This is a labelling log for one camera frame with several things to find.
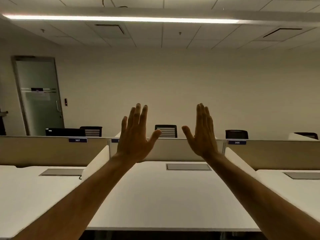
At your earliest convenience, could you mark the frosted glass door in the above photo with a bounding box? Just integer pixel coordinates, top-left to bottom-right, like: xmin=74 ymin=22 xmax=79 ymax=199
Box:
xmin=11 ymin=56 xmax=65 ymax=137

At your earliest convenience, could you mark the ceiling air vent slot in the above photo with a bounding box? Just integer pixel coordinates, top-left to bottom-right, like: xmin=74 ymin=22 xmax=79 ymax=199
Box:
xmin=263 ymin=28 xmax=303 ymax=38
xmin=94 ymin=24 xmax=125 ymax=35

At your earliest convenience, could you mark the beige desk partition panel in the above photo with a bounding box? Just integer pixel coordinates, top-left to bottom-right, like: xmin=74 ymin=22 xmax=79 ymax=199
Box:
xmin=109 ymin=137 xmax=225 ymax=162
xmin=225 ymin=139 xmax=320 ymax=171
xmin=0 ymin=136 xmax=110 ymax=168

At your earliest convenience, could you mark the black computer monitor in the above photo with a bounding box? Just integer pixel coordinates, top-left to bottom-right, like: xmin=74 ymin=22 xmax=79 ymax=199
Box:
xmin=45 ymin=128 xmax=86 ymax=137

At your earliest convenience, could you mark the white side divider panel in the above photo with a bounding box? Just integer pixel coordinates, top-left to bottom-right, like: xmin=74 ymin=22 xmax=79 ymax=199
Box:
xmin=287 ymin=132 xmax=316 ymax=141
xmin=224 ymin=147 xmax=258 ymax=178

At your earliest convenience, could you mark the grey desk cable hatch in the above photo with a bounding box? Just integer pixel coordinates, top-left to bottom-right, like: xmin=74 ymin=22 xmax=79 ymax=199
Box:
xmin=284 ymin=172 xmax=320 ymax=180
xmin=39 ymin=168 xmax=85 ymax=177
xmin=166 ymin=163 xmax=212 ymax=171

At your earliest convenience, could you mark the long ceiling light strip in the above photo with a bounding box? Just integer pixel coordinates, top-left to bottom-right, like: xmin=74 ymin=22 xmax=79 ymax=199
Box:
xmin=2 ymin=14 xmax=240 ymax=24

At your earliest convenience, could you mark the person's right forearm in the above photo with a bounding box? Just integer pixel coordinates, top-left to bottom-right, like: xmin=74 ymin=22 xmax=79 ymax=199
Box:
xmin=204 ymin=153 xmax=320 ymax=240

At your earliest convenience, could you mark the black mesh office chair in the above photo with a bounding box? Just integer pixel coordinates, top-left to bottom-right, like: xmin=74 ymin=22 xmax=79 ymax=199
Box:
xmin=80 ymin=126 xmax=103 ymax=137
xmin=154 ymin=124 xmax=178 ymax=138
xmin=294 ymin=132 xmax=319 ymax=140
xmin=225 ymin=130 xmax=249 ymax=140

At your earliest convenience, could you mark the person's left hand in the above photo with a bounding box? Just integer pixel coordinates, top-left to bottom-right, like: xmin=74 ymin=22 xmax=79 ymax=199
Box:
xmin=112 ymin=103 xmax=162 ymax=163

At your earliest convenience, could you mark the person's left forearm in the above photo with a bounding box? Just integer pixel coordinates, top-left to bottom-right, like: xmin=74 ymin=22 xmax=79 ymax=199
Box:
xmin=11 ymin=155 xmax=137 ymax=240

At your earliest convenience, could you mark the person's right hand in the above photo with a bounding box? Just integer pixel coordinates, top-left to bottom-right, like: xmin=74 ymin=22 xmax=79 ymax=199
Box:
xmin=181 ymin=103 xmax=223 ymax=159

